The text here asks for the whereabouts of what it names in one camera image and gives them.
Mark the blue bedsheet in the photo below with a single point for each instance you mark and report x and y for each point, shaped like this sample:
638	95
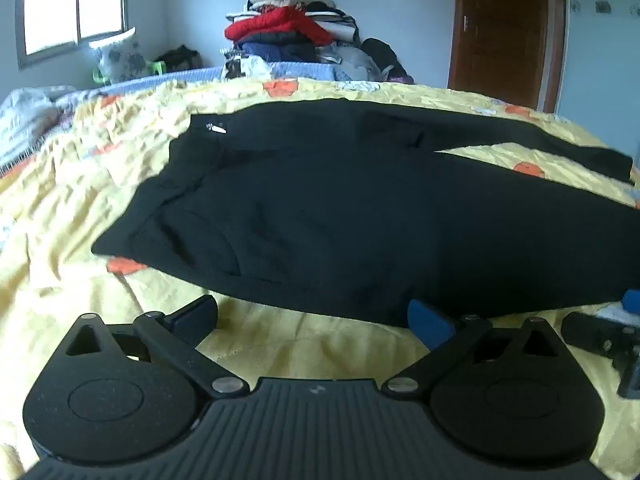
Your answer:
200	74

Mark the pile of folded clothes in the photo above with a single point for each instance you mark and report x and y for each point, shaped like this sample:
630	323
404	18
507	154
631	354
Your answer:
280	25

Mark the black pants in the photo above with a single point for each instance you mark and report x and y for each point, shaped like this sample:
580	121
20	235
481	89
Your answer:
325	210

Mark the grey floral pillow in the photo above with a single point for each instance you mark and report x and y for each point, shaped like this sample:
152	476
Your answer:
120	57

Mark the window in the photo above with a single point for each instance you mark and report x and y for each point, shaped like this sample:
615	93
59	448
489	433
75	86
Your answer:
75	0

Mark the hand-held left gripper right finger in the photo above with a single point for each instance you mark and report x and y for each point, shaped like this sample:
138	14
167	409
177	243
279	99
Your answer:
425	322

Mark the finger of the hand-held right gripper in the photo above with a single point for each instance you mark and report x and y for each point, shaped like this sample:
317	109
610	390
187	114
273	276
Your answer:
590	332

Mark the brown wooden door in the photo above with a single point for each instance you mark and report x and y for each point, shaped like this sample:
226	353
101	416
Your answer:
500	30

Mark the yellow floral blanket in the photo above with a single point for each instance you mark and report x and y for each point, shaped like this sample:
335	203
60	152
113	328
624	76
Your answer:
65	195

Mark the green plastic stool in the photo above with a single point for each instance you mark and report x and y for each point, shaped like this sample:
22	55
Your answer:
159	67

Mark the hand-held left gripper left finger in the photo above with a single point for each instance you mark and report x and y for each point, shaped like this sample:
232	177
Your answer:
196	319

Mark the dark bag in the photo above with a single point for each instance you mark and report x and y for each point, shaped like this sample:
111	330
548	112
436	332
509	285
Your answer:
177	57

